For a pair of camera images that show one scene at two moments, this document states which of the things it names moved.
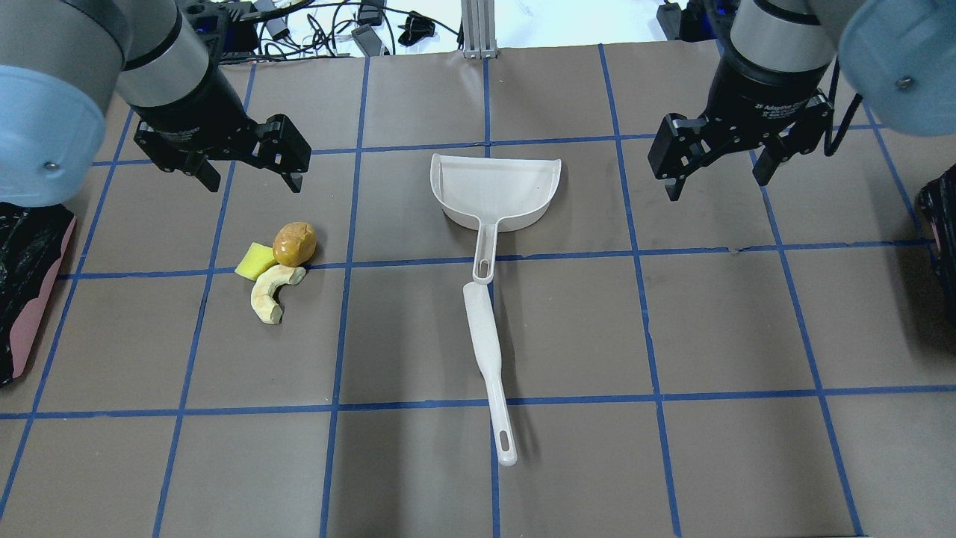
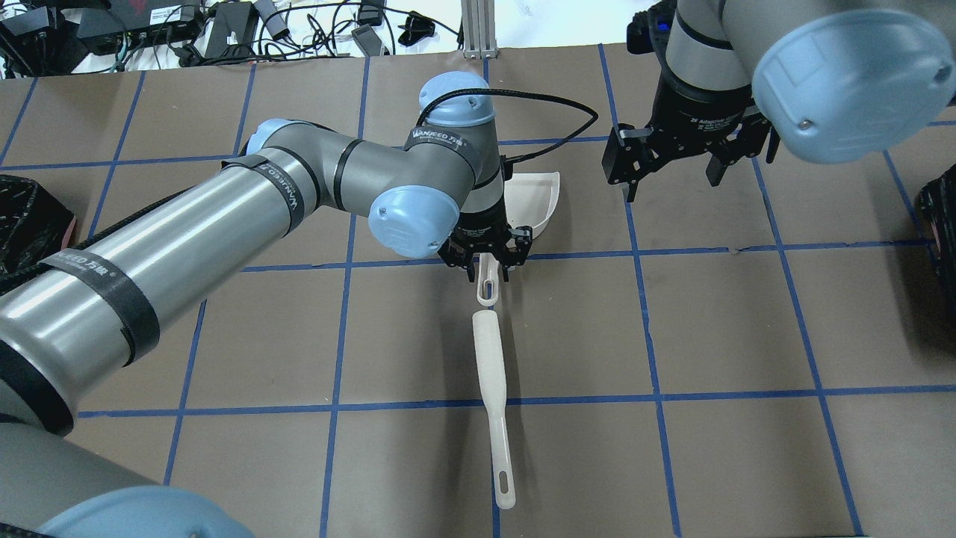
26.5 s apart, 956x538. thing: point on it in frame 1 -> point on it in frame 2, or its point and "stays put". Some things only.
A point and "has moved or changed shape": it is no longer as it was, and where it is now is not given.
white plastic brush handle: (483, 319) has moved or changed shape
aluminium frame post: (478, 19) stays put
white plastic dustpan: (491, 194) has moved or changed shape
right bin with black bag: (936, 202) stays put
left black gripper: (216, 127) -> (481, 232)
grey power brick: (367, 39) stays put
